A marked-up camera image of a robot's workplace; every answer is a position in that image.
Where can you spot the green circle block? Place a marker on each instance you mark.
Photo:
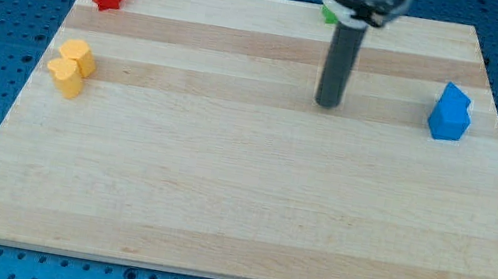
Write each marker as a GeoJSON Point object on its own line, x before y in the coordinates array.
{"type": "Point", "coordinates": [328, 15]}

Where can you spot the light wooden board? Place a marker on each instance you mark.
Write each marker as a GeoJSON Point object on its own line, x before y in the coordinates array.
{"type": "Point", "coordinates": [196, 147]}

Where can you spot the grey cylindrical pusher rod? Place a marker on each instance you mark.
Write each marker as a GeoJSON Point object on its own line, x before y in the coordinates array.
{"type": "Point", "coordinates": [343, 50]}

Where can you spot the yellow heart block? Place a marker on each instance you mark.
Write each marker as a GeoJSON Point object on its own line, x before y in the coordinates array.
{"type": "Point", "coordinates": [66, 76]}

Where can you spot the yellow hexagon block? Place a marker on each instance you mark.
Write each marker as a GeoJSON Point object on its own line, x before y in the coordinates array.
{"type": "Point", "coordinates": [79, 51]}

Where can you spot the blue cube block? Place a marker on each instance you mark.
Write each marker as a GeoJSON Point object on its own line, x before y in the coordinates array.
{"type": "Point", "coordinates": [448, 121]}

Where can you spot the blue pentagon block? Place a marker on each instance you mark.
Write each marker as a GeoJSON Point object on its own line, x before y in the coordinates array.
{"type": "Point", "coordinates": [453, 95]}

